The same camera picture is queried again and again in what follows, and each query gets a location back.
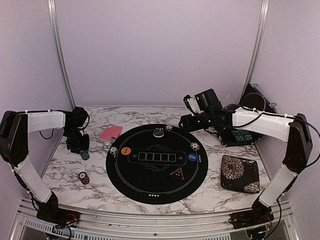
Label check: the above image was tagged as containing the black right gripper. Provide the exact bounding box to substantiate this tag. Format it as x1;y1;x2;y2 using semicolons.
179;111;214;133

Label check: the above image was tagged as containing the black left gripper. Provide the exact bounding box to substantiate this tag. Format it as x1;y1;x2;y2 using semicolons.
63;127;89;154

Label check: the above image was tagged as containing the green poker chip stack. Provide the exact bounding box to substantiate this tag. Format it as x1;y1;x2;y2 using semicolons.
80;151;90;161

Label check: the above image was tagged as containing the grey chip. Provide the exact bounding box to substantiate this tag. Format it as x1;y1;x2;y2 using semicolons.
109;146;118;156
166;125;173;131
190;142;200;151

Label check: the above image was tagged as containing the blue small blind button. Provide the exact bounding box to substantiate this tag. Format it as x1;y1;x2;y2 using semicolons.
187;153;198;162

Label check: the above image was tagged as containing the black dealer button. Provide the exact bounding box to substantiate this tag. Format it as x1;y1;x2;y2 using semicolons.
152;129;165;138

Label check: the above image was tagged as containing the orange big blind button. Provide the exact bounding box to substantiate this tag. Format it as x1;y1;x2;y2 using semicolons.
120;147;132;156

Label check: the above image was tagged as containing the red triangle all-in marker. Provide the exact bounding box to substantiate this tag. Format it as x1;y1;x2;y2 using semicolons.
169;167;185;181

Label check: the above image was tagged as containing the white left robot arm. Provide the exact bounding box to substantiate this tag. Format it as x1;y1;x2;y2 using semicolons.
0;107;90;204

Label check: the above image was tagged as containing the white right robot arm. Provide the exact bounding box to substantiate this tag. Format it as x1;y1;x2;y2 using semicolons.
183;88;318;224

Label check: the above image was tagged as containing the red playing card deck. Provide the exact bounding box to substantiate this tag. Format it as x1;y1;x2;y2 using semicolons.
99;125;123;141

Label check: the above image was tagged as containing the black poker chip case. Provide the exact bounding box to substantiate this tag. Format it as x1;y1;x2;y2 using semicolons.
218;83;278;147

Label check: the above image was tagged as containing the red poker chip stack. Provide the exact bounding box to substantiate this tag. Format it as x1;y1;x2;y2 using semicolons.
78;171;90;185

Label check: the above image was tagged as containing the floral patterned pouch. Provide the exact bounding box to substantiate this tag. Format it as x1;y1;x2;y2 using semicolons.
220;155;260;194

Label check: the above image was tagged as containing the round black poker mat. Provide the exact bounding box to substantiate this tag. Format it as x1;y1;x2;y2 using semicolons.
105;124;209;205

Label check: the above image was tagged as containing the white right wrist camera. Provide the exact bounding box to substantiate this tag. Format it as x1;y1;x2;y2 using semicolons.
183;95;197;116

